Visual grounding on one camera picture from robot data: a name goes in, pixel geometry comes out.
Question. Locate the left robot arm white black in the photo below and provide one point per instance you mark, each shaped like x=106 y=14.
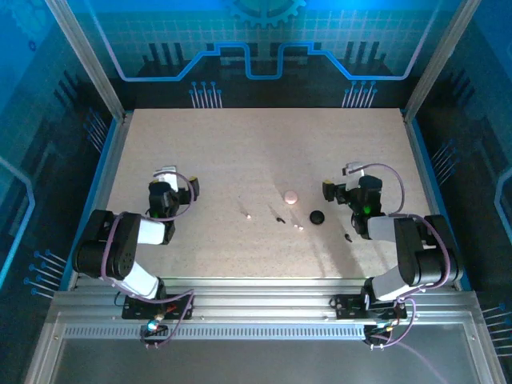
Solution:
x=120 y=248

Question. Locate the small lit circuit board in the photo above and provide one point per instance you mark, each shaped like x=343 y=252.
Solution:
x=380 y=328
x=154 y=328

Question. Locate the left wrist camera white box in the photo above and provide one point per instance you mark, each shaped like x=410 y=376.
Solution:
x=168 y=178

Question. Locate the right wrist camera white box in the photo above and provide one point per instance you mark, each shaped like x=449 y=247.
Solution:
x=354 y=176

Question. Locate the grey metal cover panel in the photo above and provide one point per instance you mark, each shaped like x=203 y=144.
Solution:
x=256 y=360

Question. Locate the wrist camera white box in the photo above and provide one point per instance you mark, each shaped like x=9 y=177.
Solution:
x=354 y=176
x=168 y=178

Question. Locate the aluminium frame post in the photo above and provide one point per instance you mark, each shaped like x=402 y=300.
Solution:
x=440 y=60
x=86 y=60

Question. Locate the aluminium table side rail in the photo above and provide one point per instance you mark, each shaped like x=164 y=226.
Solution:
x=114 y=160
x=422 y=160

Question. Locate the pink earbud charging case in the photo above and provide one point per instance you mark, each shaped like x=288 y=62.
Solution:
x=290 y=197

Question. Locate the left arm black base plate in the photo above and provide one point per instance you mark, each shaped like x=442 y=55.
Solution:
x=180 y=315

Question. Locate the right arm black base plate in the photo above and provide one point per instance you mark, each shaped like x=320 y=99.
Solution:
x=346 y=308

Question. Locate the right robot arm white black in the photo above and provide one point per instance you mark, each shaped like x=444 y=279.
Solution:
x=420 y=248

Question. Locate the aluminium mounting rail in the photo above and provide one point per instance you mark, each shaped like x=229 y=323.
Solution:
x=260 y=298

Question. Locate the black earbud charging case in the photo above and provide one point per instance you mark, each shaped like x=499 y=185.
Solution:
x=317 y=217

